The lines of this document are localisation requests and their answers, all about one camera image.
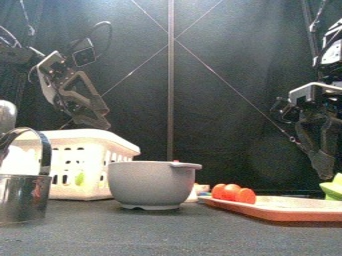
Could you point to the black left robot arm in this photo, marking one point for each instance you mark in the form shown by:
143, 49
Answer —
14, 53

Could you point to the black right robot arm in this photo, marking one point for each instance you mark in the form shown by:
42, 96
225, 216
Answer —
330, 43

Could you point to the green toy corn husk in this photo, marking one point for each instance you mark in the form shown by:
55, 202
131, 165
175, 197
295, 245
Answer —
333, 188

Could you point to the white plastic basket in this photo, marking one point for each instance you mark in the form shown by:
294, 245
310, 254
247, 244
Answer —
88, 150

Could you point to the shiny steel kettle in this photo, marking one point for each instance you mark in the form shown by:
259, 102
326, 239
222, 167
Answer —
6, 115

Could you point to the wooden cutting board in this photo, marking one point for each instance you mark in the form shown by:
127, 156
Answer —
285, 208

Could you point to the orange toy tomato piece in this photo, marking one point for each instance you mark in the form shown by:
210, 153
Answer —
217, 191
230, 191
246, 196

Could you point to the green toy inside basket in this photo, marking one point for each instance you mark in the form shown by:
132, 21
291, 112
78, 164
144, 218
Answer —
79, 179

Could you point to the grey plastic bowl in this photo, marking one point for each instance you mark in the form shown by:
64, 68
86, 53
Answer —
148, 183

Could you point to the small white toy item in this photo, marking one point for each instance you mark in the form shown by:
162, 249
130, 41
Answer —
199, 190

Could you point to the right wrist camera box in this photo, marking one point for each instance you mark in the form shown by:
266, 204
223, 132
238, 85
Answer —
283, 110

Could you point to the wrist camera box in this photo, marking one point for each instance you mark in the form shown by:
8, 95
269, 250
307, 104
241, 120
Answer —
283, 110
83, 52

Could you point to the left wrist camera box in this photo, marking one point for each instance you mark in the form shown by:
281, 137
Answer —
83, 52

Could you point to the grey vertical frame pole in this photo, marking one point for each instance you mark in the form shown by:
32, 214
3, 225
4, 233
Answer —
170, 83

